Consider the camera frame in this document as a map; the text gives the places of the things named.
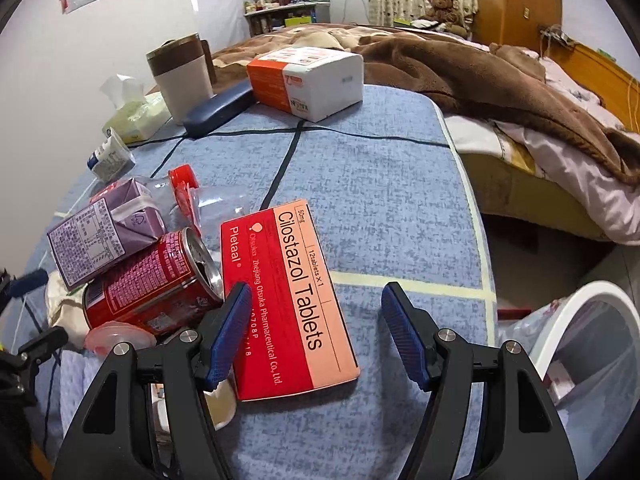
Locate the brown teddy bear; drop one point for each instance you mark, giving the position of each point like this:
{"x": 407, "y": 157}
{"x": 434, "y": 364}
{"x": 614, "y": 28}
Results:
{"x": 442, "y": 7}

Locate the clear plastic bin liner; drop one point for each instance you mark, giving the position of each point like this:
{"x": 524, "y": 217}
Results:
{"x": 525, "y": 325}

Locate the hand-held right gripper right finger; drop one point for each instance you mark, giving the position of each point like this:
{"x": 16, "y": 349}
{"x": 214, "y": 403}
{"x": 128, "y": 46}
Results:
{"x": 404, "y": 337}

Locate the pink plastic lid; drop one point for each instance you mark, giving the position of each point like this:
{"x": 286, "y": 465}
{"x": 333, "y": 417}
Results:
{"x": 110, "y": 337}

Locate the bed mattress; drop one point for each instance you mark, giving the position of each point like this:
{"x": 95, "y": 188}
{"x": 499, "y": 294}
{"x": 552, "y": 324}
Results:
{"x": 505, "y": 185}

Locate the tan patterned blanket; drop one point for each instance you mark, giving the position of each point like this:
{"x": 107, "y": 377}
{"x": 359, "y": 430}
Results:
{"x": 310, "y": 40}

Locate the shelf with bottles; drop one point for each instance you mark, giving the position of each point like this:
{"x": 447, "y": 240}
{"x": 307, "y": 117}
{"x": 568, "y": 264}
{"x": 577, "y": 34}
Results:
{"x": 280, "y": 15}

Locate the small white plastic bottle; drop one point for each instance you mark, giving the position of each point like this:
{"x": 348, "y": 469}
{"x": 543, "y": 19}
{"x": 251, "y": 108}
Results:
{"x": 112, "y": 157}

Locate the brown and white tumbler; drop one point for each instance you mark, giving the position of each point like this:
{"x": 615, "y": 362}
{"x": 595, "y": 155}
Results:
{"x": 180, "y": 85}

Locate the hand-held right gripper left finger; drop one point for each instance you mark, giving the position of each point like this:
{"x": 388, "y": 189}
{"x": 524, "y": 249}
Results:
{"x": 231, "y": 335}

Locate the white trash bin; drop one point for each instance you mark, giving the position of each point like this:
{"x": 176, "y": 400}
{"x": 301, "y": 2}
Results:
{"x": 575, "y": 305}

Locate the brown fleece blanket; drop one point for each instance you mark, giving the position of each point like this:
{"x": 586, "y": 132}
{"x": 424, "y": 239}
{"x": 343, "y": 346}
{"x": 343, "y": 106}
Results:
{"x": 450, "y": 70}

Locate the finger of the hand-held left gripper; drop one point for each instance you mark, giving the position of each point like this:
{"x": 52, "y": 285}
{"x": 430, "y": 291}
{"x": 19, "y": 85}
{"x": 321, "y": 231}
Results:
{"x": 45, "y": 341}
{"x": 29, "y": 281}

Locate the white orange tissue box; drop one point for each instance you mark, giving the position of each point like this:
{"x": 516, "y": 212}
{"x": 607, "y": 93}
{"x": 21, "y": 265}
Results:
{"x": 320, "y": 85}

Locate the dark blue glasses case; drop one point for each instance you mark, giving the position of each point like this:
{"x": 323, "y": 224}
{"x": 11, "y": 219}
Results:
{"x": 215, "y": 110}

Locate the pale pink quilt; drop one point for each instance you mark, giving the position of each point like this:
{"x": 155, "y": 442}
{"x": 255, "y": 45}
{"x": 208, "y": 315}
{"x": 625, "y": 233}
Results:
{"x": 565, "y": 160}

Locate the pale green tissue pack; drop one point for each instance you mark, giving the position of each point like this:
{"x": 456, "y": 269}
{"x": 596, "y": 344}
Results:
{"x": 140, "y": 117}

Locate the wooden wardrobe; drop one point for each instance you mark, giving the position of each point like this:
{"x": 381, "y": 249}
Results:
{"x": 515, "y": 0}

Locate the blue checked tablecloth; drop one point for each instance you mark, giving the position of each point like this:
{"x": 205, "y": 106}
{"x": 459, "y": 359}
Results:
{"x": 375, "y": 185}

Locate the red pink medicine box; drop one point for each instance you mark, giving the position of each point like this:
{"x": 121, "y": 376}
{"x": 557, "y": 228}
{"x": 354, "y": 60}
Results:
{"x": 290, "y": 285}

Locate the red drink can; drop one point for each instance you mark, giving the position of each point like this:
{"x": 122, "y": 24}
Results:
{"x": 145, "y": 290}

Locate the purple drink carton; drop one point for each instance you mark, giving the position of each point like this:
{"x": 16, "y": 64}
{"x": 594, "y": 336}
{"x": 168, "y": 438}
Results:
{"x": 100, "y": 240}

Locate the wooden headboard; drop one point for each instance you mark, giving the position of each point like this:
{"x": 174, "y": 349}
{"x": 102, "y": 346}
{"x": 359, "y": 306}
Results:
{"x": 595, "y": 72}

